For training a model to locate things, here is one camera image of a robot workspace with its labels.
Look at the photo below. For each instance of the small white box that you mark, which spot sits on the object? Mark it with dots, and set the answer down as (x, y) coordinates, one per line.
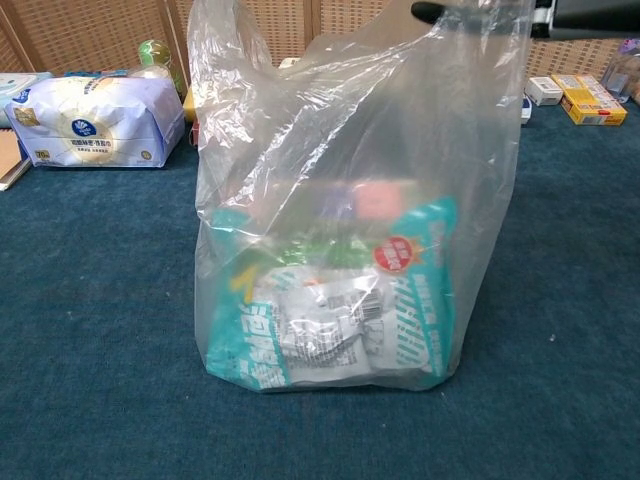
(545, 90)

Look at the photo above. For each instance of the pink purple box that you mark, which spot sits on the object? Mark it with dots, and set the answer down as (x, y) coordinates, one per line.
(380, 200)

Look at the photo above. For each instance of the teal white detergent pouch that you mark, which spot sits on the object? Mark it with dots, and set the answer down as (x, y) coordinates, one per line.
(430, 320)

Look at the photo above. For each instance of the clear plastic bottle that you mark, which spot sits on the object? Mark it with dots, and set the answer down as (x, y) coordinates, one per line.
(620, 75)

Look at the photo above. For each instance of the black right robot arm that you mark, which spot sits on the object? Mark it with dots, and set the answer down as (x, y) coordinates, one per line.
(595, 20)

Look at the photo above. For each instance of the wooden woven folding screen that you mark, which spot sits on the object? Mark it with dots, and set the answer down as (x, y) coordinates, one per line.
(75, 30)

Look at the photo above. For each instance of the white crinkled printed packet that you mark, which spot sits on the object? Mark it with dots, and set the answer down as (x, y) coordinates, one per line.
(325, 345)

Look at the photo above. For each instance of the teal carpet mat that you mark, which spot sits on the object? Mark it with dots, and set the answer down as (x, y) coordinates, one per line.
(100, 350)

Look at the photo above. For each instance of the green white bottle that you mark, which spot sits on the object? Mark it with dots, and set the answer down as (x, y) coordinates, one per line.
(152, 55)

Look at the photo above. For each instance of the yellow sponge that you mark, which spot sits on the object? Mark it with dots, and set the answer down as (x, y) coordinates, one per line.
(189, 107)

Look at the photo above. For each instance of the white blue tissue pack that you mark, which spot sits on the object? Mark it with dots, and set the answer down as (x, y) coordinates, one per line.
(100, 120)

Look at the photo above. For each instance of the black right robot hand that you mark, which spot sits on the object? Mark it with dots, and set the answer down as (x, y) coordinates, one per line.
(430, 11)

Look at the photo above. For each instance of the transparent plastic shopping bag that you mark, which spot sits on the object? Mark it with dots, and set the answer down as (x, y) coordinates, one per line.
(350, 125)

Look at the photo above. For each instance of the light blue wipes pack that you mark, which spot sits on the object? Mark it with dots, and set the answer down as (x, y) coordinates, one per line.
(15, 85)

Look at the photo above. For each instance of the green plastic packet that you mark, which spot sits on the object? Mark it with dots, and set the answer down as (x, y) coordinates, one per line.
(300, 252)

